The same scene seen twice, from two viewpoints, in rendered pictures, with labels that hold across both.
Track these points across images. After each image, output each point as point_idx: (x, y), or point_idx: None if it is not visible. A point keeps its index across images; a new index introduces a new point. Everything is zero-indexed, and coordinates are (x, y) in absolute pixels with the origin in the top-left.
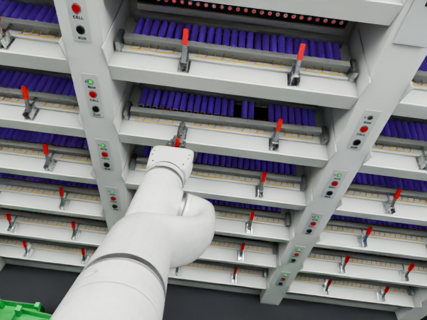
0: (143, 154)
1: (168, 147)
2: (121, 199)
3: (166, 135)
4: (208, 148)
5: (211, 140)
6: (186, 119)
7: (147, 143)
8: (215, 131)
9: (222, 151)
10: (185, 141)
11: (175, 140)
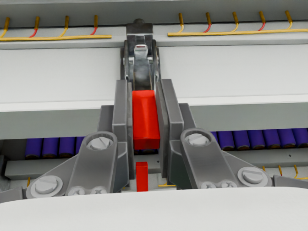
0: (27, 152)
1: (105, 217)
2: None
3: (78, 89)
4: (251, 116)
5: (267, 81)
6: (147, 10)
7: (7, 131)
8: (267, 42)
9: (305, 116)
10: (189, 109)
11: (131, 108)
